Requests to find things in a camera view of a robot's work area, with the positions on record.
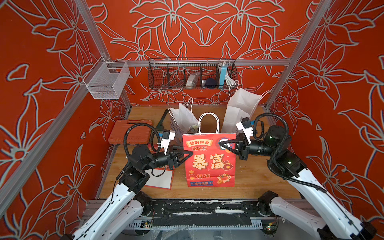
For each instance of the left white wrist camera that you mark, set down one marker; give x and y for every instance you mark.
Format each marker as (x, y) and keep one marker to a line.
(166, 138)

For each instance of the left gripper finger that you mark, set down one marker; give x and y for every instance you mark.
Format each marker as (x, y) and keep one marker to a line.
(181, 158)
(180, 152)

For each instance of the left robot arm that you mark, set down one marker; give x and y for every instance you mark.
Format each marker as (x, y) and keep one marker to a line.
(127, 201)

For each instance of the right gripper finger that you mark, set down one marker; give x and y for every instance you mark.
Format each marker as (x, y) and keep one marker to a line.
(230, 148)
(230, 141)

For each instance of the white wire mesh basket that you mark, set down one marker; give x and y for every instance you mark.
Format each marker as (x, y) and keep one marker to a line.
(107, 81)

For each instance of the red paper bag blue panel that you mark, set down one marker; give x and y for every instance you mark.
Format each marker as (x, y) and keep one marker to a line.
(209, 166)

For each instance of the black wire wall basket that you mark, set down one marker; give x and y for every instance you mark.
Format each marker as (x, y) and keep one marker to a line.
(172, 73)

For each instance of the red RICH paper bag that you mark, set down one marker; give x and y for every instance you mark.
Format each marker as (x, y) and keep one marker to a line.
(161, 178)

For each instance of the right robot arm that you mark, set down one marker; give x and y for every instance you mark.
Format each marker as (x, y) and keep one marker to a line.
(268, 135)

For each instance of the dark blue round object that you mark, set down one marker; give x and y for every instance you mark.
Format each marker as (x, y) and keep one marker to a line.
(210, 83)

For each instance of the floral patterned paper bag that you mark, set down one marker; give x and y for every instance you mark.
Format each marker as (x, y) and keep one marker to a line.
(183, 121)

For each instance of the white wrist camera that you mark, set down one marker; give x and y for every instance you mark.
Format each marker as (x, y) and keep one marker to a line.
(166, 138)
(246, 126)

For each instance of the white paper bag back right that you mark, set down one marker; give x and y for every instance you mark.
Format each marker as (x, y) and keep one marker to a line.
(242, 104)

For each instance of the dark green scraper tool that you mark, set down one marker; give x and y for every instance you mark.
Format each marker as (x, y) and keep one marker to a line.
(160, 125)

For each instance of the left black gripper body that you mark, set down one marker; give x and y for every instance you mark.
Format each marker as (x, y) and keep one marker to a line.
(160, 161)

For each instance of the silver pouch in basket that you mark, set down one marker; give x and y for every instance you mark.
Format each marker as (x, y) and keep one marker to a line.
(192, 81)

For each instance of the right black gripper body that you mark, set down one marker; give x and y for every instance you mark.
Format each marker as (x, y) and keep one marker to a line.
(259, 148)

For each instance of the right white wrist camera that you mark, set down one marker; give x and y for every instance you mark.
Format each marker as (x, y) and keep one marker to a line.
(246, 126)

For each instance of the light blue box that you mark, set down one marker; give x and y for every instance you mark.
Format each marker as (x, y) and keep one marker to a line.
(223, 73)

